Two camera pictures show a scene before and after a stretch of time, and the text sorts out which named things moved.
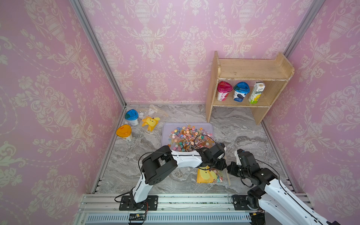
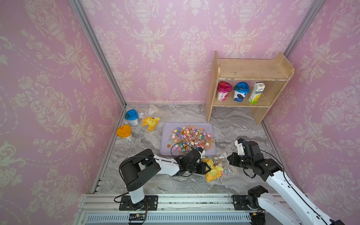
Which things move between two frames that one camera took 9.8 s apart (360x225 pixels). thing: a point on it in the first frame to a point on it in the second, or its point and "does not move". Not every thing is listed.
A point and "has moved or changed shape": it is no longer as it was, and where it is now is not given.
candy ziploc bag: [217, 177] has moved or changed shape
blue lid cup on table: [132, 116] does not move
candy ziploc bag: [151, 117] does not move
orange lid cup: [124, 131] does not move
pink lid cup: [223, 88] does not move
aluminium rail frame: [98, 209] does not move
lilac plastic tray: [167, 128] does not move
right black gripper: [231, 170] to [233, 161]
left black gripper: [222, 166] to [203, 165]
